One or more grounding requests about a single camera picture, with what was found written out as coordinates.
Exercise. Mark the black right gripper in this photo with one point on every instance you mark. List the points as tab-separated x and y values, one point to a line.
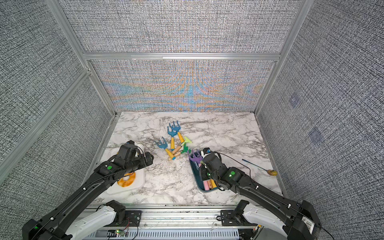
202	171

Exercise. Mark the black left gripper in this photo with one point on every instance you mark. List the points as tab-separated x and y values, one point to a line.
143	162

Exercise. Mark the purple rake pink handle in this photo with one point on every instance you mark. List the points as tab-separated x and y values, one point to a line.
196	157

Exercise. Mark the teal plastic storage box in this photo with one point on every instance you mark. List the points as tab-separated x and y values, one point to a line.
199	181

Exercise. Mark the light blue rake yellow handle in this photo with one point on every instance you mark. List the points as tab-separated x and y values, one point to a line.
162	144

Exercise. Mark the light green tool wooden handle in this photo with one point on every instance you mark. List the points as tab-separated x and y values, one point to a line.
177	149

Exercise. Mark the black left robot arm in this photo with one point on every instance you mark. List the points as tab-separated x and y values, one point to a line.
55	225

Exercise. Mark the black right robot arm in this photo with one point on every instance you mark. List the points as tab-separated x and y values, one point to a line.
293	220

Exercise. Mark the white rectangular tray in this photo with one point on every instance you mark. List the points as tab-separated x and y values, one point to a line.
138	183

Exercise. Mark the small brush blue stick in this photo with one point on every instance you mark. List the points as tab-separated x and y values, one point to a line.
270	172

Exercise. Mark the green tool pink handle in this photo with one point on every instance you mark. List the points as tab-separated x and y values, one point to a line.
206	185

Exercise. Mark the ring shaped bread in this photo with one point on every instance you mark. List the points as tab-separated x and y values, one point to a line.
127	180

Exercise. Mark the blue rake yellow handle middle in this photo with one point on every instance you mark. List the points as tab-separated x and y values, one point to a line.
172	133

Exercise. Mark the blue rake yellow handle back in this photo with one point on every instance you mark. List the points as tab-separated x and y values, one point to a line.
175	126

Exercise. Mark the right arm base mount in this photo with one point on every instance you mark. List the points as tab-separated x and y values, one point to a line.
235	217

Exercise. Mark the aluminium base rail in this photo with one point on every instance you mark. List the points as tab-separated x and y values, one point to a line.
156	218

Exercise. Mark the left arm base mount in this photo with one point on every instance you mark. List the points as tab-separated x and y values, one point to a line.
123	216

